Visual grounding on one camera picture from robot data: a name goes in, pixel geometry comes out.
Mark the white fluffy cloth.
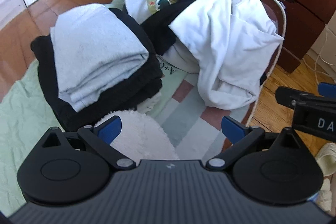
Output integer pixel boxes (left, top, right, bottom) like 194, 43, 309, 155
94, 109, 181, 161

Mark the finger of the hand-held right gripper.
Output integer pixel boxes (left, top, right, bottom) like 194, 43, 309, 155
275, 86, 336, 109
318, 82, 336, 97

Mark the white cable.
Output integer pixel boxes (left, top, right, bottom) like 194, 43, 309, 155
302, 23, 336, 88

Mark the light green blanket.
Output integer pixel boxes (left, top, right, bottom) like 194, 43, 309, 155
0, 0, 191, 216

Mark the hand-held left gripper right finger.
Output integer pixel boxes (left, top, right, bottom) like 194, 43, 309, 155
205, 116, 302, 170

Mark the pale grey crumpled garment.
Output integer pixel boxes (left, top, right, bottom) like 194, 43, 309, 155
161, 38, 201, 75

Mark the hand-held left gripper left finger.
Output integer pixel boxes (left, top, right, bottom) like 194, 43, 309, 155
39, 115, 137, 170

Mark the white t-shirt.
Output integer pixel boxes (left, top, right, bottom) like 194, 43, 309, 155
168, 0, 284, 110

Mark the checked rug with cord edge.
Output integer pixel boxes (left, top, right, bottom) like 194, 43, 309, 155
150, 0, 288, 161

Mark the black crumpled garment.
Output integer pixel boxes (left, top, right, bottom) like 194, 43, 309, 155
142, 0, 198, 56

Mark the light grey folded garment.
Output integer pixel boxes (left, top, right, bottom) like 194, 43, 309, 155
50, 4, 151, 112

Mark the white garment with cartoon print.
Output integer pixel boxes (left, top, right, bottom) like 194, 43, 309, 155
125, 0, 202, 26

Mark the black folded garment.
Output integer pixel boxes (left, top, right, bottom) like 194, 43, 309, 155
30, 7, 164, 132

